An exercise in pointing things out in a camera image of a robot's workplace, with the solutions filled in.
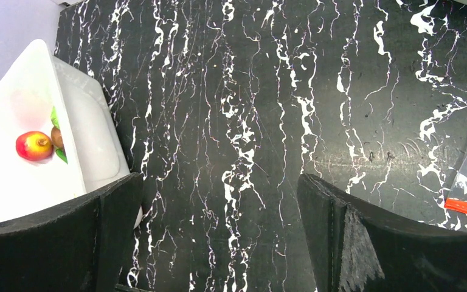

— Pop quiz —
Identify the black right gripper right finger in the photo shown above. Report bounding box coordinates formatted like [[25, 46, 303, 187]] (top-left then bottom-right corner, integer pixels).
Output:
[[297, 174, 467, 291]]

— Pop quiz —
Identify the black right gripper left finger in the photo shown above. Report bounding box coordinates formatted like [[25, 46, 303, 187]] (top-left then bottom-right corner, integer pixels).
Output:
[[0, 173, 143, 291]]

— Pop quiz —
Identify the white plastic bin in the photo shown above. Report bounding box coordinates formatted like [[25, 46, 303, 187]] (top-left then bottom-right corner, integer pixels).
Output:
[[0, 40, 130, 223]]

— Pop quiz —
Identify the red yellow toy pomegranate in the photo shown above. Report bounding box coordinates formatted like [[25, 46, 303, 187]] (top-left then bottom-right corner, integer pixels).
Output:
[[15, 131, 54, 162]]

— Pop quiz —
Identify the brown toy kiwi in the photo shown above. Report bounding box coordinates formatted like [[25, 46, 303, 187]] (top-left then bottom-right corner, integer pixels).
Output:
[[50, 126, 64, 150]]

